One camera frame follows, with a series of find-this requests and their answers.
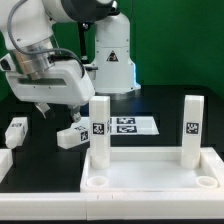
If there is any white front rail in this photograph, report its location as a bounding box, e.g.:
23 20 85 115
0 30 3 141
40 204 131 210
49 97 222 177
0 191 224 221

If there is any white left corner block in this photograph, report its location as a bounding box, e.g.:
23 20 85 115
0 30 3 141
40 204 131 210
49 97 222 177
0 149 13 183

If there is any white desk top tray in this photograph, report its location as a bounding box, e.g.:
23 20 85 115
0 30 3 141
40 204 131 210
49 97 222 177
80 147 224 192

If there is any white marker plate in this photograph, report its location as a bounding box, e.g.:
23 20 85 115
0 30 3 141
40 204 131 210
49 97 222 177
71 116 160 137

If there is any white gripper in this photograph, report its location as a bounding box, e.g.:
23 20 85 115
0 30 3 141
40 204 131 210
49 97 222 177
0 54 95 123

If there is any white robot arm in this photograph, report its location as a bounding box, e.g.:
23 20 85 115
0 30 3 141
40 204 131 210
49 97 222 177
0 0 140 121

